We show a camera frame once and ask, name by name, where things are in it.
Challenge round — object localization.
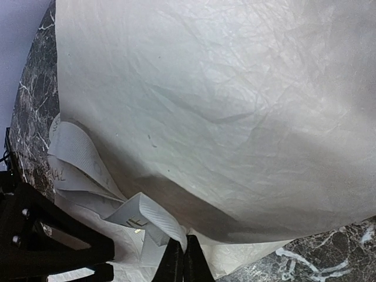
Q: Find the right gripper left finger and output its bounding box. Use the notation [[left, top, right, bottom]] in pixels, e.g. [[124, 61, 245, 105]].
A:
[[152, 239, 184, 282]]

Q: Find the beige wrapping paper sheet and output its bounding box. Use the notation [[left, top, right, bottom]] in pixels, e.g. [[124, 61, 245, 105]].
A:
[[55, 1, 375, 278]]

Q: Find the white printed ribbon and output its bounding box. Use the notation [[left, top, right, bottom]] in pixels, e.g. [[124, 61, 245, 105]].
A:
[[48, 115, 187, 267]]

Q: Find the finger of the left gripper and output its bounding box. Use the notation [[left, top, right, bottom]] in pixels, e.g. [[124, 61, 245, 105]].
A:
[[5, 183, 115, 264], [41, 263, 115, 282]]

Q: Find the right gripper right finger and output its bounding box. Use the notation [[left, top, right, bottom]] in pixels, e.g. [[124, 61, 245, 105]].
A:
[[183, 235, 215, 282]]

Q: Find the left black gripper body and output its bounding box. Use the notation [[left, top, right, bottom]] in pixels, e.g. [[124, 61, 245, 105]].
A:
[[1, 171, 18, 281]]

